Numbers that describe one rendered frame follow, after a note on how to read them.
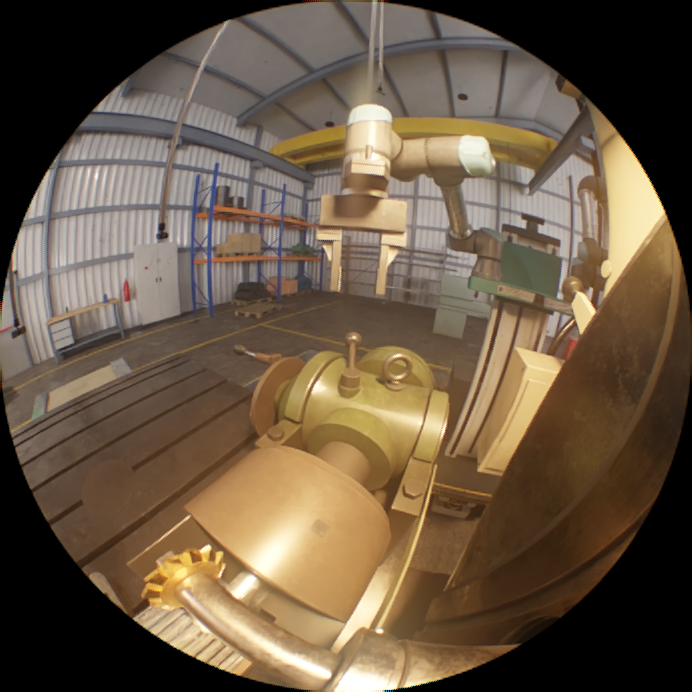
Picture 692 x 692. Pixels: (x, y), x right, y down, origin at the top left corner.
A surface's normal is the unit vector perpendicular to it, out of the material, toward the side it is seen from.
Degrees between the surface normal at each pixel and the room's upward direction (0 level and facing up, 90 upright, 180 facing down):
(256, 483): 13
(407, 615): 0
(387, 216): 90
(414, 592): 0
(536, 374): 90
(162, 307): 90
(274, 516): 6
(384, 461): 90
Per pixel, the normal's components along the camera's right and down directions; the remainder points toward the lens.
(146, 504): 0.07, -0.93
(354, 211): -0.04, 0.36
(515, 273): -0.44, 0.29
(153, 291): 0.90, 0.22
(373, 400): -0.14, -0.68
